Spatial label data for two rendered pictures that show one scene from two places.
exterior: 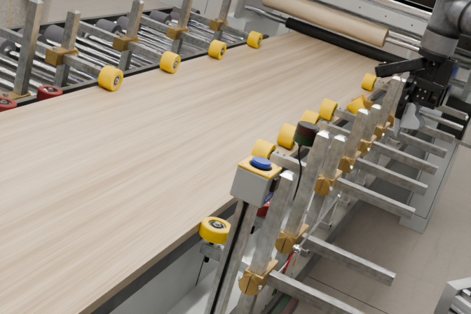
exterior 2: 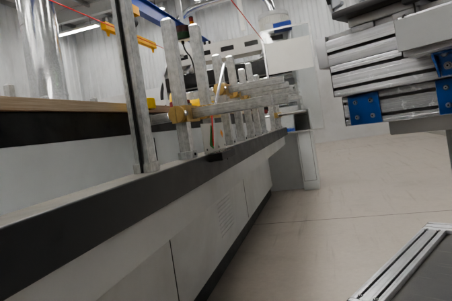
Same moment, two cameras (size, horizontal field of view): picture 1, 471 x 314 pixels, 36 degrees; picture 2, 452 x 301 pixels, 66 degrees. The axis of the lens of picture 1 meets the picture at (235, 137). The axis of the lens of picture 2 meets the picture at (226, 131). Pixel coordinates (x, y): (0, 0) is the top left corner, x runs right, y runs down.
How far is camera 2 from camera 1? 1.11 m
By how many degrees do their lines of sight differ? 19
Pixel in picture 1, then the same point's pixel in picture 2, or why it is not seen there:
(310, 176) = (198, 56)
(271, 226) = (172, 61)
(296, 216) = (203, 89)
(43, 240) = not seen: outside the picture
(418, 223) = (315, 184)
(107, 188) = not seen: hidden behind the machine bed
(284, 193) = (169, 31)
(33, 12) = (8, 91)
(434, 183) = (310, 158)
